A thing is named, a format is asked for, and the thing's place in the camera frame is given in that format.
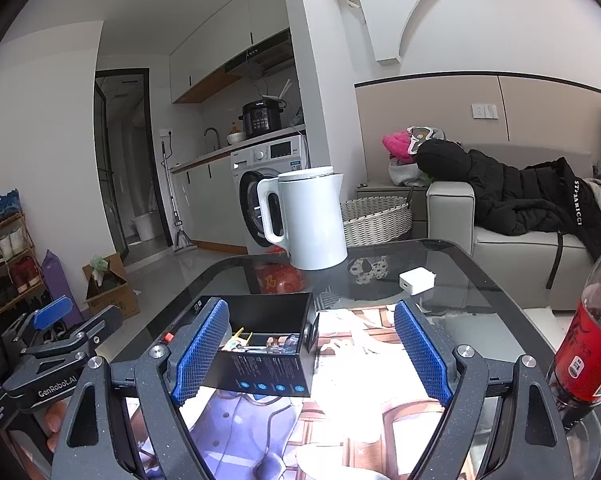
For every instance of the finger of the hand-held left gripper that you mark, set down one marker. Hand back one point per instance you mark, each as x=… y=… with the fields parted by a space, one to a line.
x=53 y=312
x=90 y=330

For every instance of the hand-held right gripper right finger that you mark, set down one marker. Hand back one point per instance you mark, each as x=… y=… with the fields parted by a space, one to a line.
x=423 y=355

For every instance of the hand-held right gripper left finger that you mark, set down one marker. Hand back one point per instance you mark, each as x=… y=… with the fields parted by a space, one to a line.
x=200 y=355

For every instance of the black cardboard box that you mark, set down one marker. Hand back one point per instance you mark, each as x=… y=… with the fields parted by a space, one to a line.
x=265 y=372

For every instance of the person's left hand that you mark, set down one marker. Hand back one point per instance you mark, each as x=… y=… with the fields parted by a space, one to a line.
x=55 y=420

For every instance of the purple bag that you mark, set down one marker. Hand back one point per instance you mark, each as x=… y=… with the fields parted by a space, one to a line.
x=55 y=280

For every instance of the open cardboard box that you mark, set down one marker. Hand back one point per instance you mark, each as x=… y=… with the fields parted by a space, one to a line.
x=118 y=300

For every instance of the white charger plug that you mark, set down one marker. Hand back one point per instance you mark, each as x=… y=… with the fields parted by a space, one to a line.
x=415 y=282

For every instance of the shoe rack with shoes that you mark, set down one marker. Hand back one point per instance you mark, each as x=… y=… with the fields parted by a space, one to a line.
x=10 y=240

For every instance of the wooden shoe rack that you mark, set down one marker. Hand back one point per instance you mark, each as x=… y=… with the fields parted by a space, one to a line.
x=28 y=230

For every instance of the flat mop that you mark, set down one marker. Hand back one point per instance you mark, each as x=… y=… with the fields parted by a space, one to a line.
x=184 y=242

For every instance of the white bucket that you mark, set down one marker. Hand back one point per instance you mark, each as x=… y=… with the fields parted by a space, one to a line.
x=146 y=225

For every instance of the grey sofa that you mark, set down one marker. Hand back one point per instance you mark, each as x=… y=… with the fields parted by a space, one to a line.
x=505 y=260

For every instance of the woven wicker basket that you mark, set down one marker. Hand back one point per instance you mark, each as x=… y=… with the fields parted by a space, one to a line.
x=375 y=222

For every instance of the white kitchen base cabinet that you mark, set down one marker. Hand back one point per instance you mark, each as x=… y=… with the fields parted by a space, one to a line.
x=205 y=200

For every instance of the plastic bottle with red drink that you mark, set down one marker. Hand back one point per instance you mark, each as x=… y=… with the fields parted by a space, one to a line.
x=587 y=350

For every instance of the white electric kettle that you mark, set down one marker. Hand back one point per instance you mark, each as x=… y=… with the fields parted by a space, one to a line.
x=310 y=220

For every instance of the black padded jacket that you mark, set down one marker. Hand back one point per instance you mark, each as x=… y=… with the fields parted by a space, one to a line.
x=505 y=195

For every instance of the white washing machine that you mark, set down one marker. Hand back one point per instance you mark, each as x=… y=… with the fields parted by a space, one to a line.
x=245 y=160

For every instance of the pink hat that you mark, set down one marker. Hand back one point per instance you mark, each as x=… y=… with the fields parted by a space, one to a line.
x=398 y=145

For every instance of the metal kitchen faucet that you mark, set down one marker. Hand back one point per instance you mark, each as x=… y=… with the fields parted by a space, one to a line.
x=219 y=142

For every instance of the white bowl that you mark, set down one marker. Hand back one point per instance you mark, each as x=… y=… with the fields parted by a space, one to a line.
x=236 y=138

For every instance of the patterned face mask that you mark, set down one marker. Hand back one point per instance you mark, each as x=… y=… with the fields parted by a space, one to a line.
x=423 y=135

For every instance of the black pressure cooker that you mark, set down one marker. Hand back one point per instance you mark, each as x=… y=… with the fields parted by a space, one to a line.
x=260 y=120

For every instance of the range hood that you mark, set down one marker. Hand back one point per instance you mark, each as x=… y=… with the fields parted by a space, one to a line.
x=260 y=55

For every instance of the dark door frame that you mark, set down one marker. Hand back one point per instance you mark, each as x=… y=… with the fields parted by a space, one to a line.
x=123 y=71

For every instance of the white wall switch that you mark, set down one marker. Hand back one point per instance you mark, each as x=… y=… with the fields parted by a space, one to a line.
x=484 y=111

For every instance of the white wall cabinets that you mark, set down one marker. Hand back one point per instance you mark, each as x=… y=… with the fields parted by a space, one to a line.
x=210 y=50

